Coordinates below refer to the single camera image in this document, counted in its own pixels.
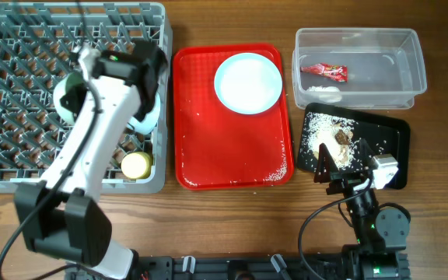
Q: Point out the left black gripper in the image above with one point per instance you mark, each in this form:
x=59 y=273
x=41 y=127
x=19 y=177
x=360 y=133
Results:
x=78 y=92

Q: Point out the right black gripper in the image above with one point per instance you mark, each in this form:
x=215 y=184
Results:
x=344 y=181

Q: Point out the light green bowl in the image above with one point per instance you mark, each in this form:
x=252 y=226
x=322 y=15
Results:
x=59 y=91

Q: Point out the brown food scraps with rice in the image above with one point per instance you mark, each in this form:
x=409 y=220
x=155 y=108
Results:
x=338 y=133

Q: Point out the white napkin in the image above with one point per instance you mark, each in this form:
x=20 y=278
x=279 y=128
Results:
x=326 y=94

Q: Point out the small light blue bowl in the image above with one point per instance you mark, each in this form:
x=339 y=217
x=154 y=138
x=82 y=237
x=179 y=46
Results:
x=145 y=126

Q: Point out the red snack wrapper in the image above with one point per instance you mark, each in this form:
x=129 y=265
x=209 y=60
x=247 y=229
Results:
x=337 y=73

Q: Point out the yellow plastic cup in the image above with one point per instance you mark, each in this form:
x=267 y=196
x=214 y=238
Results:
x=136 y=165

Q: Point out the large light blue plate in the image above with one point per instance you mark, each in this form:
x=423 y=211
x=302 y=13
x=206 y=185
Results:
x=248 y=83

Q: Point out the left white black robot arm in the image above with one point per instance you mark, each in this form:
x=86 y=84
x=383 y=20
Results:
x=59 y=215

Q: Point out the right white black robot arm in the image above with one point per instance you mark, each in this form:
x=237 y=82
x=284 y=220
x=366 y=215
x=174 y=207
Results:
x=381 y=229

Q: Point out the black rectangular waste tray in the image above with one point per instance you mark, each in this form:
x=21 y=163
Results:
x=399 y=143

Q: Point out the grey plastic dishwasher rack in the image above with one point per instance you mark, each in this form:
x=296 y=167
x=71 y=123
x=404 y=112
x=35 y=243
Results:
x=36 y=40

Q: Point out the clear plastic waste bin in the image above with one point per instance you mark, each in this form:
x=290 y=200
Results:
x=386 y=68

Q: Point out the spilled rice on tray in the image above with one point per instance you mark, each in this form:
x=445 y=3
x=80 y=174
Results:
x=243 y=165

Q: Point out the red plastic serving tray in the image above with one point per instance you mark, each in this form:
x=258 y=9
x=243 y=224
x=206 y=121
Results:
x=217 y=148

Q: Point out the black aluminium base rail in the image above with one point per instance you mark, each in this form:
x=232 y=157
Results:
x=327 y=266

